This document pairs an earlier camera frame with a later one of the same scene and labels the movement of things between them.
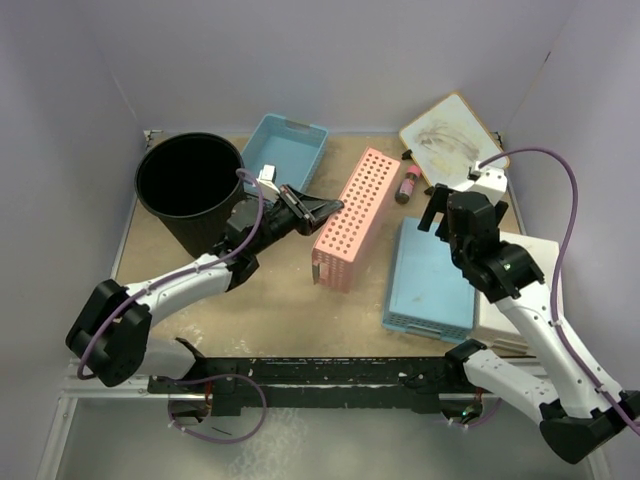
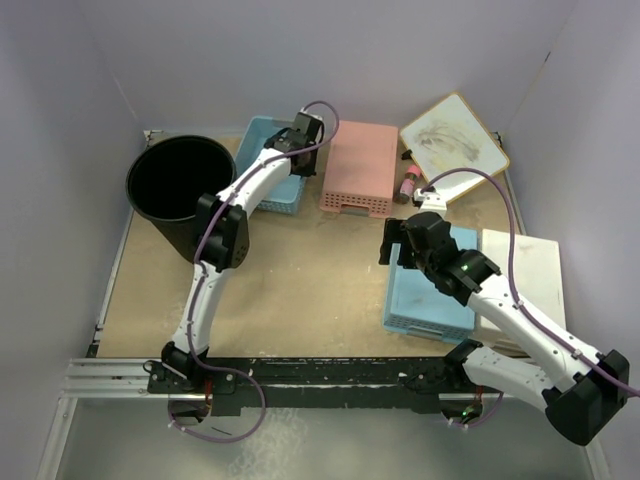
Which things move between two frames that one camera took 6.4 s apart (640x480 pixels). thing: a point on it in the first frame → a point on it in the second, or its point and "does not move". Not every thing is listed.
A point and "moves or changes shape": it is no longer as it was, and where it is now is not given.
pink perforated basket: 344,249 → 361,168
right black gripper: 437,204 → 395,232
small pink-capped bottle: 412,174 does not move
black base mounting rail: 373,385 does not move
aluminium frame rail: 81,386 does not move
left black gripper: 306,227 → 310,170
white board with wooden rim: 447,140 does not move
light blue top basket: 427,293 does not move
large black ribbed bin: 191,181 moves or changes shape
